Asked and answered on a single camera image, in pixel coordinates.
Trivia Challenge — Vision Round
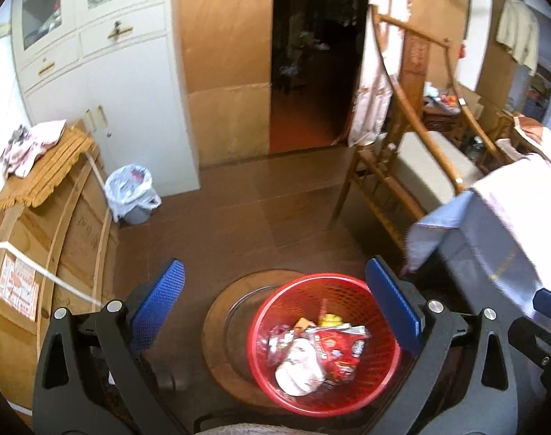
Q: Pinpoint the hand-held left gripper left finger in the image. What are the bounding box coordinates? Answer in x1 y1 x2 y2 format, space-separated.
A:
33 259 188 435

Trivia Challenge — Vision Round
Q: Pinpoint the large cardboard box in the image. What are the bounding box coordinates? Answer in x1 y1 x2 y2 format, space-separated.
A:
0 120 119 418

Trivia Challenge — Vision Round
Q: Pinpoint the tan woven mat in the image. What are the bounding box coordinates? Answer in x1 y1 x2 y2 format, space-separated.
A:
0 127 95 209

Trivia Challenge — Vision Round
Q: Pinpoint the clear red wrapper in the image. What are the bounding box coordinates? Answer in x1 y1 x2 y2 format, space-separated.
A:
267 324 299 365

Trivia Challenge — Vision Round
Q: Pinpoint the beige hanging jacket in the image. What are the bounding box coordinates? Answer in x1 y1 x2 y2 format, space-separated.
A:
497 0 540 75

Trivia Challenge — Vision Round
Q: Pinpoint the round wooden stool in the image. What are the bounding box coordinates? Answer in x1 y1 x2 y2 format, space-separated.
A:
202 269 312 411

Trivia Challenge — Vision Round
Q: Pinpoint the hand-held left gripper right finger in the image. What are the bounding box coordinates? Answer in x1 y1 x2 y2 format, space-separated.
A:
365 256 520 435

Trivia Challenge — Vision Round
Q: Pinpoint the white red floral curtain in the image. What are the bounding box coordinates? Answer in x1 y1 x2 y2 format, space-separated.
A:
348 0 414 146

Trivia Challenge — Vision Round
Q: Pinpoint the yellow foam fruit net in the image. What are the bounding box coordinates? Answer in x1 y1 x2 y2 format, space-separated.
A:
318 312 351 328

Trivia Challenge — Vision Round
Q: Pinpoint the brown wooden panel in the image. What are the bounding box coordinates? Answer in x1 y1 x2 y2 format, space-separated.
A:
171 0 276 168

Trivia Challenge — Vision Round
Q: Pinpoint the grey chair cushion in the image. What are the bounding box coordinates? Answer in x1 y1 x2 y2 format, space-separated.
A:
395 130 485 204

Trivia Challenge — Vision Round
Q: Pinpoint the pink cloth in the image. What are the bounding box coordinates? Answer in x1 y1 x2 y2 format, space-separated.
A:
1 120 67 177

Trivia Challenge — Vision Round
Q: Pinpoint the brown wardrobe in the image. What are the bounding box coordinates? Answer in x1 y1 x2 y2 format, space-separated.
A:
477 0 521 132

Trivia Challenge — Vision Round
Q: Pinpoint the grey bin with white bag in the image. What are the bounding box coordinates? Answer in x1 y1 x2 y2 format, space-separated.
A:
104 164 163 226

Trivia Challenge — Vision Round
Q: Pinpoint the brown patterned pillow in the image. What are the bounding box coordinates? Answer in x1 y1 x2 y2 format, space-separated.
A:
513 115 551 191

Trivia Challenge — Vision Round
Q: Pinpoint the purple bed sheet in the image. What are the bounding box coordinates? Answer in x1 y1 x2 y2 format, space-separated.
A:
404 152 551 318

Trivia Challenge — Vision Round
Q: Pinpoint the white cabinet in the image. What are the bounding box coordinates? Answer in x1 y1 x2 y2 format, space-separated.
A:
10 0 201 198

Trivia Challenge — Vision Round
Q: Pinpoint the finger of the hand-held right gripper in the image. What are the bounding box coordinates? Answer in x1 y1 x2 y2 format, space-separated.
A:
507 315 551 371
531 287 551 317

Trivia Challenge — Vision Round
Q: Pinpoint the red snack bag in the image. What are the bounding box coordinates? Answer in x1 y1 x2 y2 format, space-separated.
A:
307 324 371 381

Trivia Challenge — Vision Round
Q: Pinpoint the wooden armchair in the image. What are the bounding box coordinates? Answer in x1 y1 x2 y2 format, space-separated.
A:
332 4 485 277

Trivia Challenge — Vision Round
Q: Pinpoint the wooden door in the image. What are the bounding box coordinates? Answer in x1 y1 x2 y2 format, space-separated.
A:
414 0 471 96

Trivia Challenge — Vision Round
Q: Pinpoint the red mesh basket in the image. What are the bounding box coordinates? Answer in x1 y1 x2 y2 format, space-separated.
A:
247 273 402 416

